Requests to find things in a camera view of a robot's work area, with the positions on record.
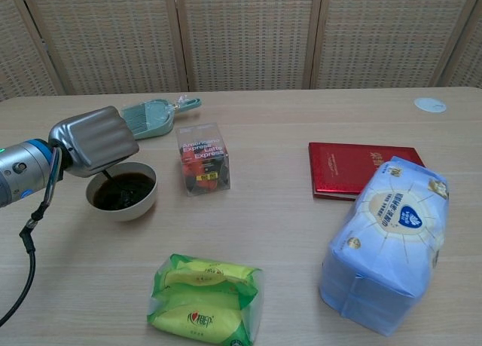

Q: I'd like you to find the green yellow tissue pack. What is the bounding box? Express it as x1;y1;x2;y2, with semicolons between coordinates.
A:
146;253;264;346

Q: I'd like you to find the woven wooden folding screen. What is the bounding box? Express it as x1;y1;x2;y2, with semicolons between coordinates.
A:
0;0;482;102

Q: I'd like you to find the white bowl with dark liquid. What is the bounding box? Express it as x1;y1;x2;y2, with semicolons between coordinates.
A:
85;161;159;222

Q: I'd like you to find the black plastic spoon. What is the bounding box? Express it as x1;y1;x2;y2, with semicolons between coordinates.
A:
105;169;133;202

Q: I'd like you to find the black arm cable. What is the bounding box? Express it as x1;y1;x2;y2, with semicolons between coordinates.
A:
0;146;64;328

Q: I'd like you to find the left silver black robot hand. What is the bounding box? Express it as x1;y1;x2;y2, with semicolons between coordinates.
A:
47;106;140;179

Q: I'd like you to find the red certificate book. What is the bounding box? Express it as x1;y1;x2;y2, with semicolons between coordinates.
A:
308;142;426;202

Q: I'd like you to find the green dustpan brush set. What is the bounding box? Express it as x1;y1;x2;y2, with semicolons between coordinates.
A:
120;94;203;141

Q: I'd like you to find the blue tissue paper pack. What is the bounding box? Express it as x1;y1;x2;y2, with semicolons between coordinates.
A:
319;155;450;338

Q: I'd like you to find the clear coffee capsule box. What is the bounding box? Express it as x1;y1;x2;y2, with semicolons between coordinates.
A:
175;122;231;198

